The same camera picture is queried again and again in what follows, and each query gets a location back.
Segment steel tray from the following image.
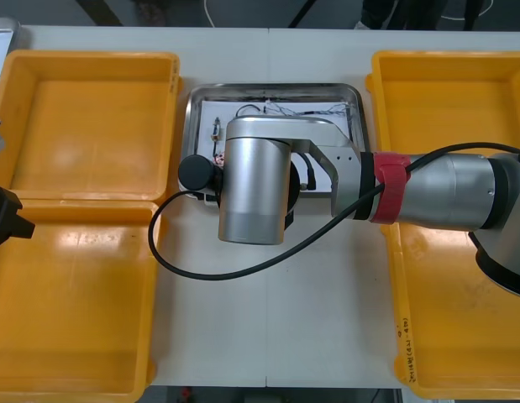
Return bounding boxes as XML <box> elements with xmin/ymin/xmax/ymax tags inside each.
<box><xmin>0</xmin><ymin>17</ymin><xmax>22</xmax><ymax>106</ymax></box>
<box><xmin>183</xmin><ymin>82</ymin><xmax>369</xmax><ymax>202</ymax></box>

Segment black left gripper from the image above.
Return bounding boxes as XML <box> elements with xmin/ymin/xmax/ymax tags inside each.
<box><xmin>0</xmin><ymin>186</ymin><xmax>36</xmax><ymax>249</ymax></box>

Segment black stand leg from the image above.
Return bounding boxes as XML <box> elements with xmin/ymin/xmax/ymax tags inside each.
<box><xmin>289</xmin><ymin>0</ymin><xmax>318</xmax><ymax>27</ymax></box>

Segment small metal solenoid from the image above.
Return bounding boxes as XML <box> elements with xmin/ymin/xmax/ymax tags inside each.
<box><xmin>207</xmin><ymin>116</ymin><xmax>226</xmax><ymax>163</ymax></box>

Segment yellow-orange plastic bin with handwriting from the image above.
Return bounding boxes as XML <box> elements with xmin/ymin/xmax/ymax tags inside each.
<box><xmin>379</xmin><ymin>222</ymin><xmax>520</xmax><ymax>402</ymax></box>

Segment dark thin wire harness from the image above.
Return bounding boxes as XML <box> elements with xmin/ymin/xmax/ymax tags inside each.
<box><xmin>235</xmin><ymin>103</ymin><xmax>264</xmax><ymax>118</ymax></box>

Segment thin multicolour wire harness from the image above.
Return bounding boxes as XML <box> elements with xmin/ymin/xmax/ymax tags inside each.
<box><xmin>262</xmin><ymin>98</ymin><xmax>355</xmax><ymax>118</ymax></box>

